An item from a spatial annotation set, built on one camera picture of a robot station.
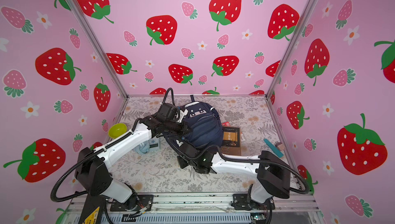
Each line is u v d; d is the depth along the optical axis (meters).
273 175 0.42
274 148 0.93
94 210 0.70
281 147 0.91
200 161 0.59
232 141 0.93
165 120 0.62
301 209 0.73
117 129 0.99
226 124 1.03
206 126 0.81
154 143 0.93
